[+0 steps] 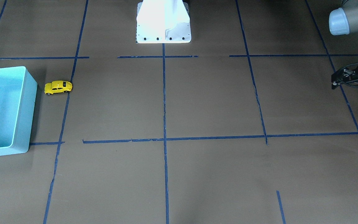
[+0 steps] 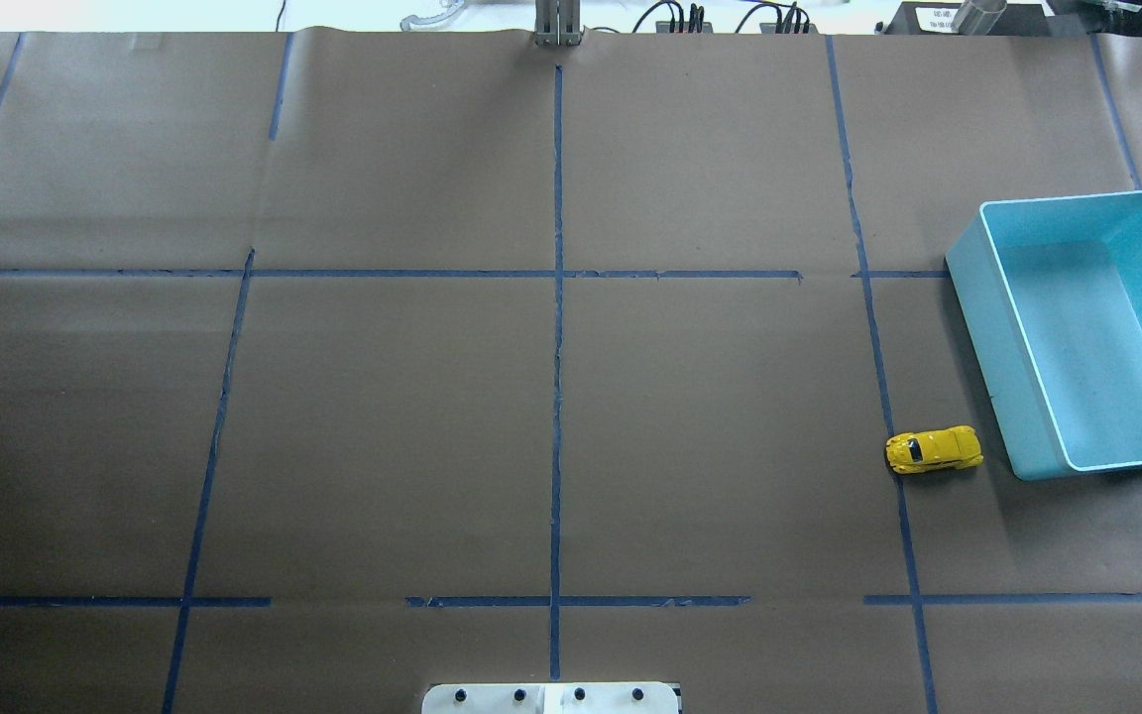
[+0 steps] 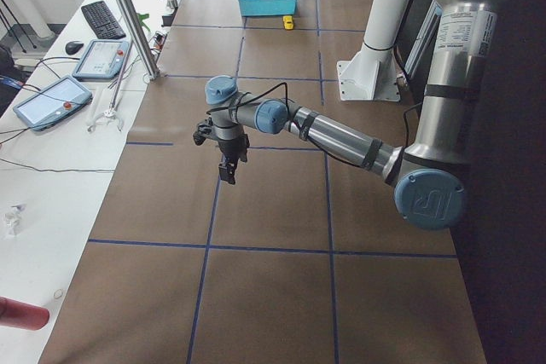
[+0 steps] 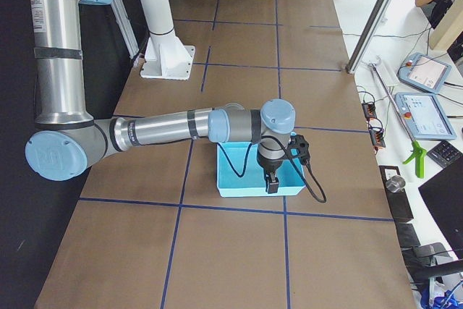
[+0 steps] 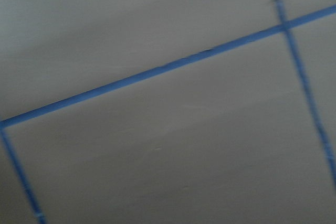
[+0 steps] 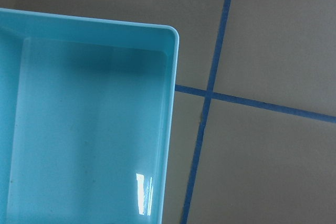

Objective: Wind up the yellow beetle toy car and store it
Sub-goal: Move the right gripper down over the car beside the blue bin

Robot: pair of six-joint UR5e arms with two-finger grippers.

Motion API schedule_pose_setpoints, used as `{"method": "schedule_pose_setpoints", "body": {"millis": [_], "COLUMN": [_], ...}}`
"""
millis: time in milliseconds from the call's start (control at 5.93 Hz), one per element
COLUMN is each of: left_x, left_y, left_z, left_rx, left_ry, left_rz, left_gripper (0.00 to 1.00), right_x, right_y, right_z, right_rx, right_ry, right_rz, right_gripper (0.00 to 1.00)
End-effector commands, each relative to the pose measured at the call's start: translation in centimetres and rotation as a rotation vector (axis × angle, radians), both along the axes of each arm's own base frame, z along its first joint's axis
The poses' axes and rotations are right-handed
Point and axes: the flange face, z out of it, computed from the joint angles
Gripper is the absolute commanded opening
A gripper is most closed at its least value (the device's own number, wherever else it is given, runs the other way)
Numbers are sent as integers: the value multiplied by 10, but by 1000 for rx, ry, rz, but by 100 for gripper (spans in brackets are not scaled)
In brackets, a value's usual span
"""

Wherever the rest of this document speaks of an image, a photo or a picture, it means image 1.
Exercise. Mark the white pillar with base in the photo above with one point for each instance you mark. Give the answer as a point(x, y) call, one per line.
point(163, 21)

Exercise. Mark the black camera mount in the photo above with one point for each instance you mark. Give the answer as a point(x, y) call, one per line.
point(345, 76)

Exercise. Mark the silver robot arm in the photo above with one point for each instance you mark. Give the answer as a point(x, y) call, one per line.
point(344, 21)

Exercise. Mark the yellow beetle toy car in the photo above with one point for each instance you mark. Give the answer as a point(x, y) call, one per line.
point(58, 86)

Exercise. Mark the light blue plastic bin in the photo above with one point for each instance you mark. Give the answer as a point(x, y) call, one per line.
point(17, 101)

